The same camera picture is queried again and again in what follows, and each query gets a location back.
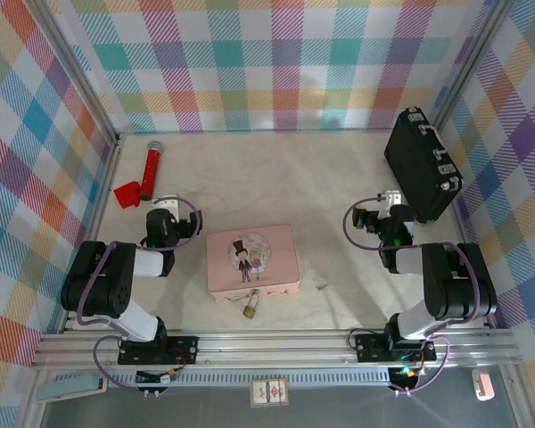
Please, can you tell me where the black briefcase with metal fittings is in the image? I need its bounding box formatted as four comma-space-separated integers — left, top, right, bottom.
383, 106, 465, 226

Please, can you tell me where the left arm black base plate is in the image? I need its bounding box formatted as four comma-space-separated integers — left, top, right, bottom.
117, 335, 200, 367

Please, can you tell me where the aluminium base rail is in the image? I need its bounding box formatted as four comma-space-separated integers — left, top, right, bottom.
29, 328, 525, 372

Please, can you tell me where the teal foot pedal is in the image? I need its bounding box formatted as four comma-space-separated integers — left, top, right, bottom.
36, 374, 109, 403

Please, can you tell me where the red block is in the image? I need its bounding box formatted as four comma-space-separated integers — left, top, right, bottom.
112, 180, 143, 210

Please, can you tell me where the left aluminium frame post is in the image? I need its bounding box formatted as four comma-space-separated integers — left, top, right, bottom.
26, 0, 122, 148

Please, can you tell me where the red toy microphone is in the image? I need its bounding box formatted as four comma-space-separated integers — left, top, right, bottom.
138, 140, 164, 202

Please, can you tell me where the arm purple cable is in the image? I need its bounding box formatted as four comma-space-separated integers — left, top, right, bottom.
342, 194, 497, 396
73, 195, 204, 394

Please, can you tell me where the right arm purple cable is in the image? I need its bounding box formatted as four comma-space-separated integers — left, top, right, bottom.
342, 194, 497, 396

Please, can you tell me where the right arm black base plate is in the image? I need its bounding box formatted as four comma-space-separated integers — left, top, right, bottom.
353, 333, 439, 364

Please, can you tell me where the right aluminium frame post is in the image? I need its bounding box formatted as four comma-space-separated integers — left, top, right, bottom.
429, 0, 516, 130

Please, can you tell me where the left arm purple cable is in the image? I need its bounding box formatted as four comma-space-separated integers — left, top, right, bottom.
73, 195, 204, 394

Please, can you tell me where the pink white small device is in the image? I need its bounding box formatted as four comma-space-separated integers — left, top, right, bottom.
471, 368, 497, 402

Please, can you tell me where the grey slotted cable duct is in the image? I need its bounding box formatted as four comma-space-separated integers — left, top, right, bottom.
101, 368, 394, 387

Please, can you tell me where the brass padlock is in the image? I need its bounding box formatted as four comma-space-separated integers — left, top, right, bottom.
242, 288, 262, 320

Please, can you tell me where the pink cartoon couple tin box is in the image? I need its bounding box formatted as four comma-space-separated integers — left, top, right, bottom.
205, 224, 302, 306

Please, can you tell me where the playing card box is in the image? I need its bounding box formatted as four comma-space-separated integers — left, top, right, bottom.
249, 375, 292, 408

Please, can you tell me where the aluminium frame post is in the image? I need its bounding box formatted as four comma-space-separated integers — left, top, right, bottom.
26, 0, 122, 148
429, 0, 516, 130

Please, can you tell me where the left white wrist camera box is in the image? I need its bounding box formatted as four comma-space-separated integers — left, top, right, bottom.
152, 193, 182, 222

